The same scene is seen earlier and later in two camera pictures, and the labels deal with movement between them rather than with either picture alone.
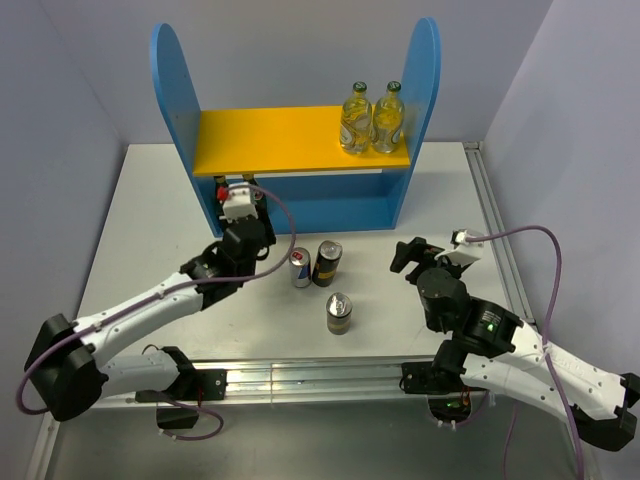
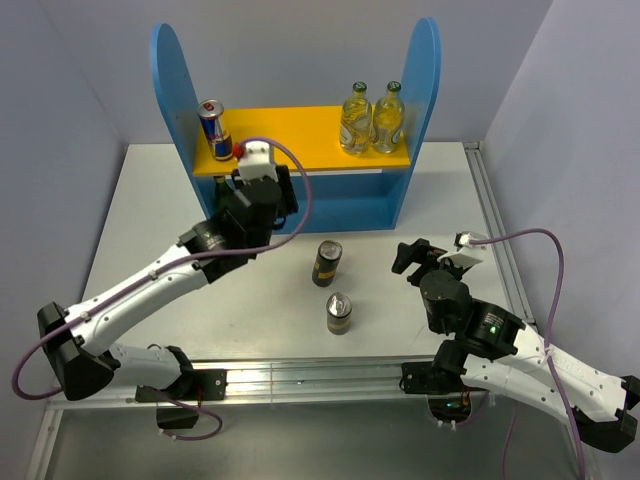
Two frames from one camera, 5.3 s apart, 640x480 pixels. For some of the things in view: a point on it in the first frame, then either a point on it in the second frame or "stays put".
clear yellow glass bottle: (388, 117) stays put
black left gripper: (268, 237) -> (286, 203)
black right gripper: (415, 251) stays put
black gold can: (338, 311) stays put
